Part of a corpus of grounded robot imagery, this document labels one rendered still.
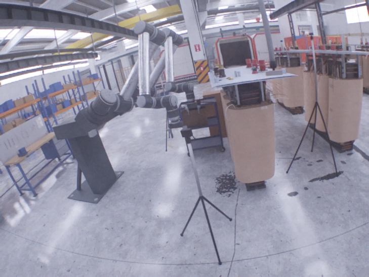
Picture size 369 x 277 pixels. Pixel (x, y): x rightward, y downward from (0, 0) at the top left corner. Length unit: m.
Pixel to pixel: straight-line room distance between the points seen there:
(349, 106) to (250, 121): 1.72
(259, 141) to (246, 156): 0.22
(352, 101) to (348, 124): 0.36
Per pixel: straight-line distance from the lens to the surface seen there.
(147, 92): 1.68
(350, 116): 3.14
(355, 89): 3.09
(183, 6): 13.18
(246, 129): 1.90
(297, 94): 4.77
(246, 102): 1.97
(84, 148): 2.96
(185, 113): 3.13
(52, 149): 5.31
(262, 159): 2.10
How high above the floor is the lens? 1.60
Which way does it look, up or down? 22 degrees down
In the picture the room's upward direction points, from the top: 13 degrees counter-clockwise
